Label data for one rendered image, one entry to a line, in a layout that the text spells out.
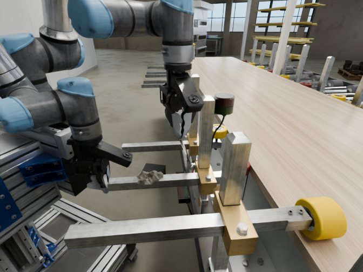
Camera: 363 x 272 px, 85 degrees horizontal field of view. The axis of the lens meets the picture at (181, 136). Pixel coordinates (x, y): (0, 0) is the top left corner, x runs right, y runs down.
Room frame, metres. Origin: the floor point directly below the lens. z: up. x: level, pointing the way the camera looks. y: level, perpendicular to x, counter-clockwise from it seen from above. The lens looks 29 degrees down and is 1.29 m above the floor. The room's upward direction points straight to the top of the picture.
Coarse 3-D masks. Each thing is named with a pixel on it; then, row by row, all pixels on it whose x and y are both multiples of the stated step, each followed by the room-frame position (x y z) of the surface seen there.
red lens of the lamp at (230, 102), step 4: (216, 100) 0.54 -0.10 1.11; (220, 100) 0.53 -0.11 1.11; (224, 100) 0.53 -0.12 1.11; (228, 100) 0.53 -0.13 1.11; (232, 100) 0.53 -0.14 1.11; (216, 104) 0.54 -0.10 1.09; (220, 104) 0.53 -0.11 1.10; (224, 104) 0.53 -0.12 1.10; (228, 104) 0.53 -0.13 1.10; (232, 104) 0.53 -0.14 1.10
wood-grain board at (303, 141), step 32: (192, 64) 2.51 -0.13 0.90; (224, 64) 2.51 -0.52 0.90; (256, 96) 1.24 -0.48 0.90; (288, 96) 1.24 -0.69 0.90; (320, 96) 1.24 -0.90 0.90; (256, 128) 0.77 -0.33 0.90; (288, 128) 0.77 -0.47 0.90; (320, 128) 0.77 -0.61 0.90; (352, 128) 0.77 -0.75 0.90; (256, 160) 0.54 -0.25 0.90; (288, 160) 0.54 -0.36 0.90; (320, 160) 0.54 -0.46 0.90; (352, 160) 0.54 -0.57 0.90; (288, 192) 0.39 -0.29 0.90; (320, 192) 0.39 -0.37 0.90; (352, 192) 0.39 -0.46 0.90; (352, 224) 0.29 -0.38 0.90; (320, 256) 0.22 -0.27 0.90; (352, 256) 0.22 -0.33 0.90
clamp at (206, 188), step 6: (198, 168) 0.53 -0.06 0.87; (204, 168) 0.53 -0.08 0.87; (210, 168) 0.53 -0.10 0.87; (198, 174) 0.50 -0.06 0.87; (204, 174) 0.50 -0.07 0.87; (210, 174) 0.50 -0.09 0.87; (204, 180) 0.47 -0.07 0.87; (198, 186) 0.49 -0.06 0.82; (204, 186) 0.46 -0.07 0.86; (210, 186) 0.46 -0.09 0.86; (216, 186) 0.46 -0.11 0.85; (204, 192) 0.46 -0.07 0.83; (210, 192) 0.46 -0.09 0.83
